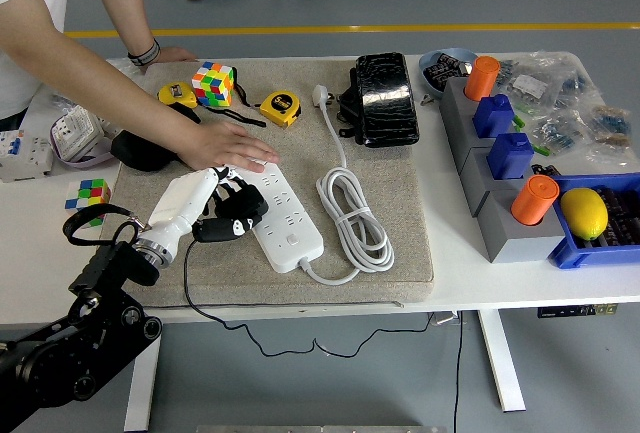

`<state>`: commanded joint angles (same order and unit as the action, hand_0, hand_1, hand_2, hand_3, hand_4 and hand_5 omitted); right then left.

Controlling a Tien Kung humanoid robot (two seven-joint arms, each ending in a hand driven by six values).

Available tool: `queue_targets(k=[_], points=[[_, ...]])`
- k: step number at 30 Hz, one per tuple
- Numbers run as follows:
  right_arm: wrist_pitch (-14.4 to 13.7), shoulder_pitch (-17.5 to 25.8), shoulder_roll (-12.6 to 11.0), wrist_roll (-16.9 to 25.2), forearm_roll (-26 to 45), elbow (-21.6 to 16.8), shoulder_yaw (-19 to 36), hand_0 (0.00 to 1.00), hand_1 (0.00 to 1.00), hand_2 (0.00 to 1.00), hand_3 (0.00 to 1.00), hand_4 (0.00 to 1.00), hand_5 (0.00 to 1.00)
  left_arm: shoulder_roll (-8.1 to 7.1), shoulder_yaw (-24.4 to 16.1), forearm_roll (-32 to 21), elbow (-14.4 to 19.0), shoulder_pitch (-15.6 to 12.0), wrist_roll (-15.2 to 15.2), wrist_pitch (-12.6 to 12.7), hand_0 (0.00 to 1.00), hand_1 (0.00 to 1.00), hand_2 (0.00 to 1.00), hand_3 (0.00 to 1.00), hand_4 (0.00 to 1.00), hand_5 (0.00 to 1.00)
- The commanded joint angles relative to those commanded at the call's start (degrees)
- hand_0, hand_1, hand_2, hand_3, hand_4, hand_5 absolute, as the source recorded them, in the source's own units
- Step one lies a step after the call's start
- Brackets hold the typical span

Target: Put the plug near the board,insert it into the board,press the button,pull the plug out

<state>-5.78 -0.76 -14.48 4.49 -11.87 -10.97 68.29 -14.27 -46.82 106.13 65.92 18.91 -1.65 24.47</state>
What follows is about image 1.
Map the grey-brown mat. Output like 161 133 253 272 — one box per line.
110 58 435 310

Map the yellow lemon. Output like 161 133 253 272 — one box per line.
559 187 610 242

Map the black capacitors heap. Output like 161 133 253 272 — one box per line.
582 186 640 250
424 52 474 92

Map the white power cord with plug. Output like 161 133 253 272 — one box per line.
298 83 396 285

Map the white wall socket panel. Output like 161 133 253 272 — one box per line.
51 102 104 160
94 111 124 138

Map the glossy black case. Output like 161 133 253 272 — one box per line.
354 51 421 148

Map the black tape measure strap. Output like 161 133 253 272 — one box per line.
202 105 268 128
232 66 257 109

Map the grey peg holder block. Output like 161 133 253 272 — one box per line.
477 187 569 265
458 145 531 217
438 76 501 152

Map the black wristband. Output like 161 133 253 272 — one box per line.
127 38 162 67

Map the yellow tape measure 5m print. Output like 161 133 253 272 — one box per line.
259 90 303 128

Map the thin black hanging cable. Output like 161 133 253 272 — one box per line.
452 311 465 433

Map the clear bag of metal parts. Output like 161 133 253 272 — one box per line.
52 91 84 110

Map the light blue bowl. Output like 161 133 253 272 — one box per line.
418 47 479 100

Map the orange cylinder peg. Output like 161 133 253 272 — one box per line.
464 55 502 102
510 175 560 228

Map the black table control panel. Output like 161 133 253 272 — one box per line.
537 304 620 320

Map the large colourful puzzle cube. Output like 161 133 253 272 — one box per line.
191 60 236 108

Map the person's left hand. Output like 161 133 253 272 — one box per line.
137 45 200 75

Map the clear bag of striped resistors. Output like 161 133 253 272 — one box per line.
584 102 634 164

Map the yellow tape measure plain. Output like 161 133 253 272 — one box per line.
157 80 200 108

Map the blue plastic bin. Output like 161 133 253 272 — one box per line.
547 172 640 271

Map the white power strip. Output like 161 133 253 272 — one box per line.
234 160 325 273

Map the purple bowl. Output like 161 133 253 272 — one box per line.
48 112 121 170

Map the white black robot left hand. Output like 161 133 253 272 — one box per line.
147 166 264 260

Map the small colourful puzzle cube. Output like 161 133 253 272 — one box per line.
64 177 112 229

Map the black plug adapter with cord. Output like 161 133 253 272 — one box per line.
183 185 434 358

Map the clear bag with white label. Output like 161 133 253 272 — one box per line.
499 55 591 109

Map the white circuit breaker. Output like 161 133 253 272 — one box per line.
0 128 54 184

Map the blue block peg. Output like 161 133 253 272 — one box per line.
472 93 516 139
487 131 535 180

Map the metal bracket under table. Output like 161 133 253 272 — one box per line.
428 310 467 327

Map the white table leg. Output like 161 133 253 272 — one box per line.
123 323 164 433
477 310 527 413

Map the person's right hand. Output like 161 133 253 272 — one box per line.
177 120 280 174

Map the black cloth pouch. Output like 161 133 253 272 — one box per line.
110 101 202 172

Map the clear bag of blue resistors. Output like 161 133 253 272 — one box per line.
529 107 591 154

